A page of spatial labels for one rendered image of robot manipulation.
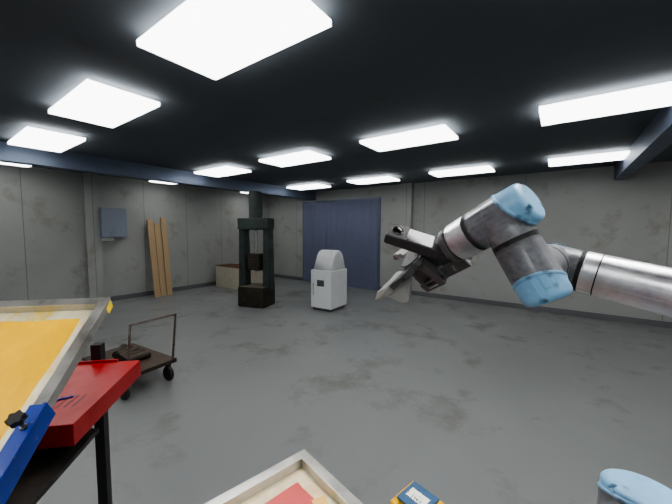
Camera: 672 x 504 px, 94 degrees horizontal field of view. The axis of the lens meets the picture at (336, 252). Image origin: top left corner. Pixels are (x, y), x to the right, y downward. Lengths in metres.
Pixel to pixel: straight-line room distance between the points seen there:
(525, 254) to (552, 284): 0.06
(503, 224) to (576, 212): 8.01
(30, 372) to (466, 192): 8.47
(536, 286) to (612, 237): 8.05
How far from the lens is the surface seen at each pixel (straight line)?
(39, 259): 9.53
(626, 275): 0.68
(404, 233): 0.65
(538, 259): 0.57
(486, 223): 0.58
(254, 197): 7.73
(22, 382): 1.57
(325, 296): 7.15
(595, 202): 8.60
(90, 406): 1.81
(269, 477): 1.37
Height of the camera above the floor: 1.86
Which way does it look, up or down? 4 degrees down
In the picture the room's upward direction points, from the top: straight up
